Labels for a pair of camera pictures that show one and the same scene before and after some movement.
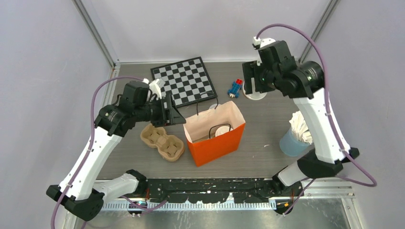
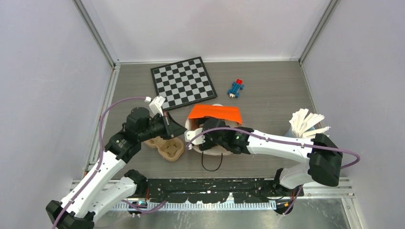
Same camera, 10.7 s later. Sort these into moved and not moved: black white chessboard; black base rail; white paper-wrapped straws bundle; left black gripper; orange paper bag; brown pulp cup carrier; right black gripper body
Moved: right black gripper body; left black gripper; orange paper bag
Not moved: black white chessboard; brown pulp cup carrier; white paper-wrapped straws bundle; black base rail
